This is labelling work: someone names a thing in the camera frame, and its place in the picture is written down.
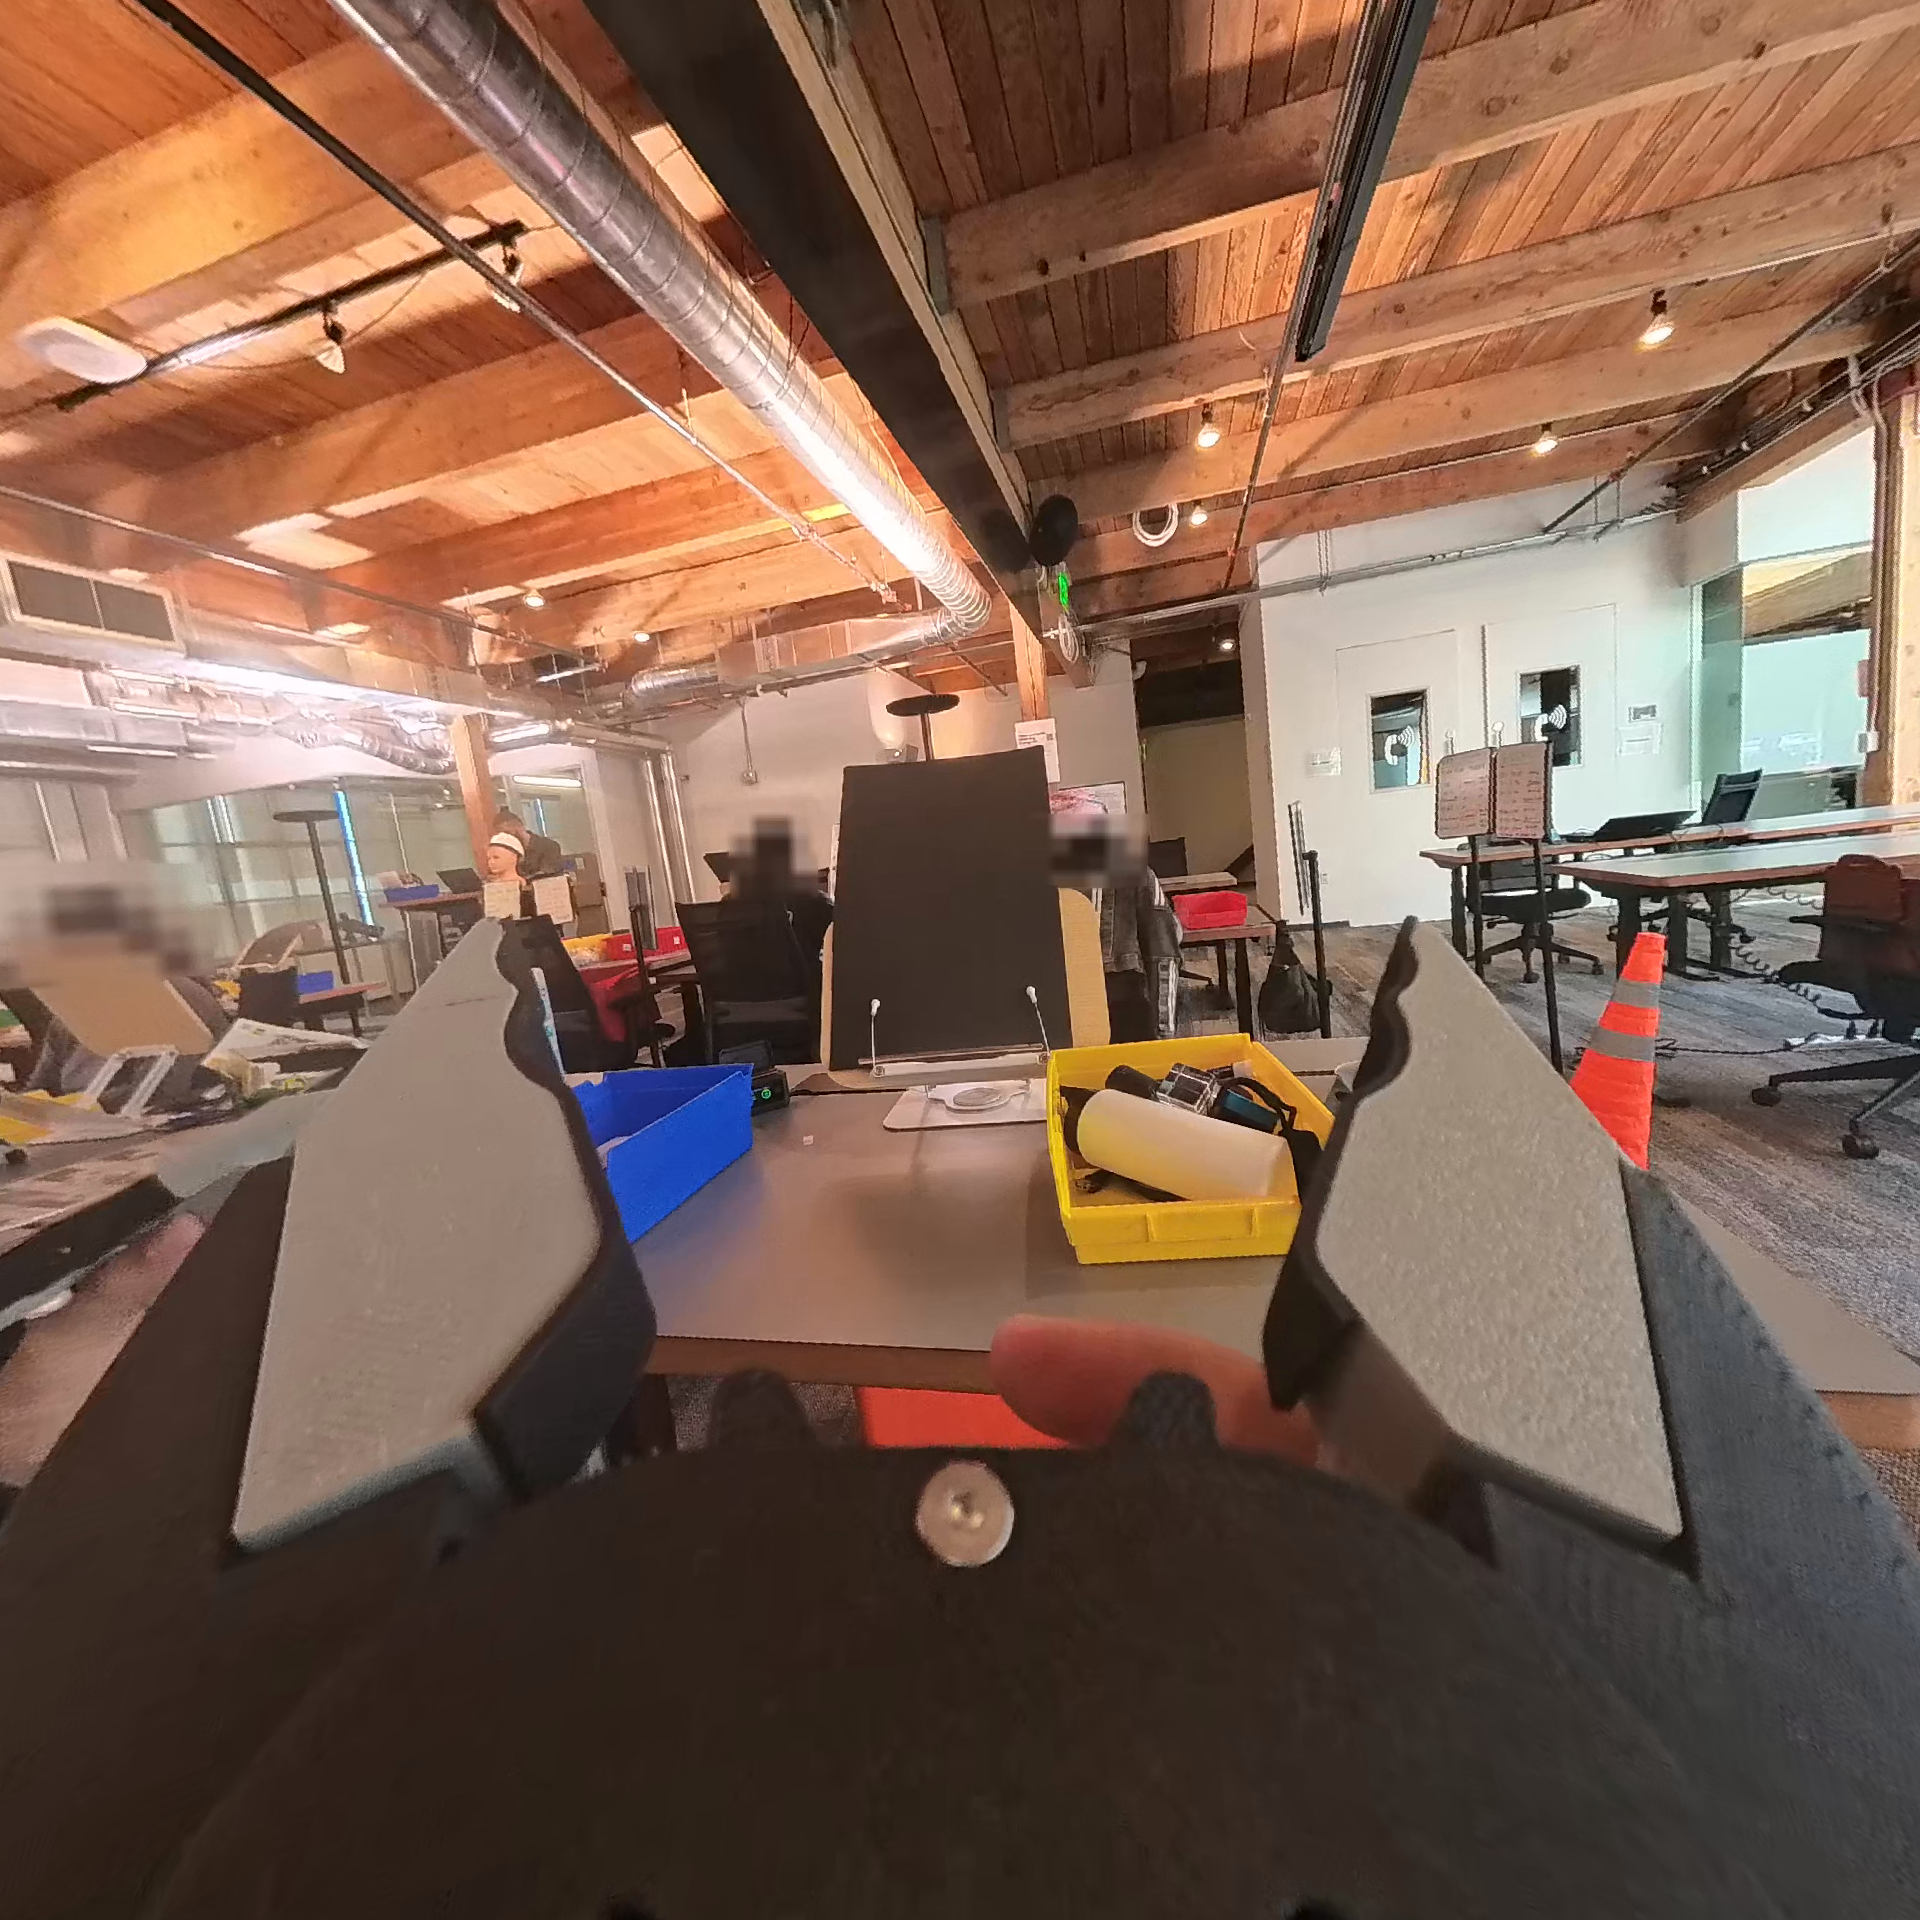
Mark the black strapped camera gear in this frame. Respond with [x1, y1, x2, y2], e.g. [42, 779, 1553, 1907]
[1105, 1056, 1327, 1206]

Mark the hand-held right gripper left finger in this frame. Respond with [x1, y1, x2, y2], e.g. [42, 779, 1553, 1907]
[229, 915, 658, 1556]

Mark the yellow plastic bin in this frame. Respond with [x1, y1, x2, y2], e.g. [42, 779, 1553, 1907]
[1045, 1035, 1337, 1266]

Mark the long wood edged table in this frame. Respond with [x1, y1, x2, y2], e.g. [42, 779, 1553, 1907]
[1413, 802, 1920, 962]
[1548, 830, 1920, 983]

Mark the ceiling air vent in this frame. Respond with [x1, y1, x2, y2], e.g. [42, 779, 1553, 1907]
[0, 554, 183, 649]

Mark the black ceiling light rail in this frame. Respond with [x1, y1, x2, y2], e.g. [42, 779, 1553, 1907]
[1292, 0, 1446, 365]

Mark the black office chair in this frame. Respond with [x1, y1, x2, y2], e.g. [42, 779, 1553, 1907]
[1476, 838, 1601, 983]
[1752, 857, 1920, 1156]

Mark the white foam roll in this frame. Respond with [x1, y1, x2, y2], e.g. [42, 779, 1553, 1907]
[1074, 1091, 1300, 1205]

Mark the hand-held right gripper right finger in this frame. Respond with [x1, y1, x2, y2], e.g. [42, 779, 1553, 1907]
[1263, 915, 1686, 1547]

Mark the orange traffic cone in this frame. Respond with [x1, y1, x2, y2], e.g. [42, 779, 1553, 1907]
[1569, 930, 1673, 1171]

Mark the silver spiral ceiling duct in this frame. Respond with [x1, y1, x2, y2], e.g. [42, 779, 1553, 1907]
[327, 0, 993, 634]

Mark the white stand base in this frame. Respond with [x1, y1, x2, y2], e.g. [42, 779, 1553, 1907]
[878, 1078, 1048, 1132]

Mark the white ceiling access point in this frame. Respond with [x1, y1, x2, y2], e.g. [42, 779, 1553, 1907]
[14, 316, 147, 384]

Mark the person's right hand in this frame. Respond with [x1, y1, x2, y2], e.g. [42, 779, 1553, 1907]
[990, 1316, 1319, 1463]

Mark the blue plastic bin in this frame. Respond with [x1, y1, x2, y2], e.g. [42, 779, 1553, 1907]
[568, 1063, 758, 1245]

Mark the black backpack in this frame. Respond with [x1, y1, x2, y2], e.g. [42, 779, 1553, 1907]
[1257, 922, 1332, 1039]

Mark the black felt display board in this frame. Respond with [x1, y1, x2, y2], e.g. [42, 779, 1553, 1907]
[822, 746, 1076, 1075]

